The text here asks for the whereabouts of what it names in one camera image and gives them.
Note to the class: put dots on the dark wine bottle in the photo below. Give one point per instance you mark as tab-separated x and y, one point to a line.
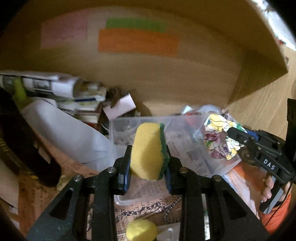
21	149

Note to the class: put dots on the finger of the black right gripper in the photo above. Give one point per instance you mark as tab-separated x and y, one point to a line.
248	137

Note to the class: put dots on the orange paper note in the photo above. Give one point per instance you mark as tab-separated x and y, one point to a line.
138	41

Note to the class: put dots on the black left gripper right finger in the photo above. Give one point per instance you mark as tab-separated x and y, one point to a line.
229	216

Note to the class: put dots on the yellow soft ball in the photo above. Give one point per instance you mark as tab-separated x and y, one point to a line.
141	229

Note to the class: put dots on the yellow green sponge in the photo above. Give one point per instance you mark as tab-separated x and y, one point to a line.
149	156

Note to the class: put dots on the pink paper note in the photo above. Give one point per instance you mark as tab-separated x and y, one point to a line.
64	29

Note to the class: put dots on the clear plastic box lid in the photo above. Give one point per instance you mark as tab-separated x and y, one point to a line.
74	138

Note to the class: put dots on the stack of newspapers and magazines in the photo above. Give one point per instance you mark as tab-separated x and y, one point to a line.
72	94

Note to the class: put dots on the right hand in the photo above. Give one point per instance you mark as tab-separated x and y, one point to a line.
268	184

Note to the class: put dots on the white folded card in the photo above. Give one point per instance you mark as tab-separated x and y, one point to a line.
123	106

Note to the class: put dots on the clear plastic storage box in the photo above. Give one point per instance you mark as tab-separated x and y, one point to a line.
184	138

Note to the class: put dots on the wooden shelf unit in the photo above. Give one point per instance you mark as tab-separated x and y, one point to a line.
226	51

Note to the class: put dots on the green paper note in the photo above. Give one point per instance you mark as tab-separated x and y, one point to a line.
135	24

